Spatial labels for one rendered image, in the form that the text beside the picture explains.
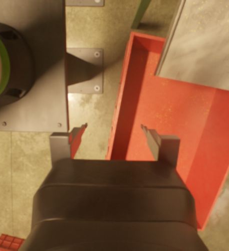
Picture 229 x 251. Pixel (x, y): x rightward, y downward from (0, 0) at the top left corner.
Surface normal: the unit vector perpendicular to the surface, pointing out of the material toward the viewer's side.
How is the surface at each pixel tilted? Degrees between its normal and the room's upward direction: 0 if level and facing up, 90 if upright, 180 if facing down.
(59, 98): 0
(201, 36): 30
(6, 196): 0
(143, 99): 0
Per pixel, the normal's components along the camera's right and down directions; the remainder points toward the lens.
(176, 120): 0.00, 0.28
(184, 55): -0.08, 0.72
